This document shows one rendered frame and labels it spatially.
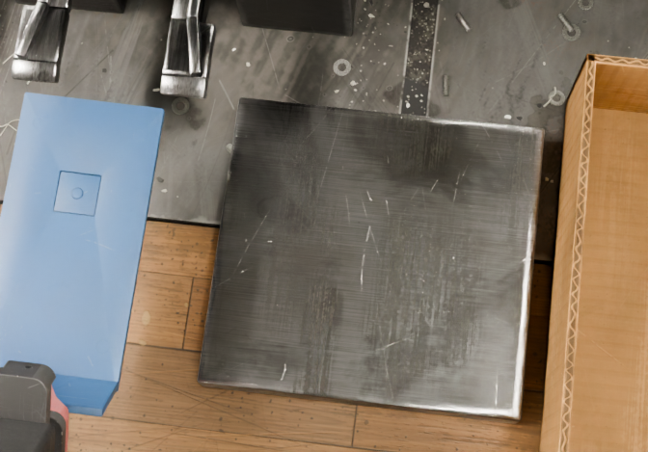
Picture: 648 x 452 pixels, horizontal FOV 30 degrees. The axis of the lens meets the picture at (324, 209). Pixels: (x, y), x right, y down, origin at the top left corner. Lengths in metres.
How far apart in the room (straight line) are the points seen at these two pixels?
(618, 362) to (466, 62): 0.19
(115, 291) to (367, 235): 0.15
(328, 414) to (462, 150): 0.16
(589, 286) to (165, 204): 0.24
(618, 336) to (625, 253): 0.05
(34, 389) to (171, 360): 0.21
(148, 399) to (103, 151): 0.14
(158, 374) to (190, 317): 0.04
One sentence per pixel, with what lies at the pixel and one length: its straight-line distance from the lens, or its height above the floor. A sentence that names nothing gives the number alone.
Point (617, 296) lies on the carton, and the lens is 0.67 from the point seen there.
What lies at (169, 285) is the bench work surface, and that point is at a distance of 0.67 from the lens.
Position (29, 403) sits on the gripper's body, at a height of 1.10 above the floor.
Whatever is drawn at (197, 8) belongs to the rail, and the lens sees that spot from 0.62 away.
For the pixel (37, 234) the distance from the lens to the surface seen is 0.60.
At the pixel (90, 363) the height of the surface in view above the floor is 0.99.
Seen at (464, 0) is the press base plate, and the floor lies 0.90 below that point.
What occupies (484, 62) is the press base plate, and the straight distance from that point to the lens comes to 0.71.
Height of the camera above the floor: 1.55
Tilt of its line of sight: 75 degrees down
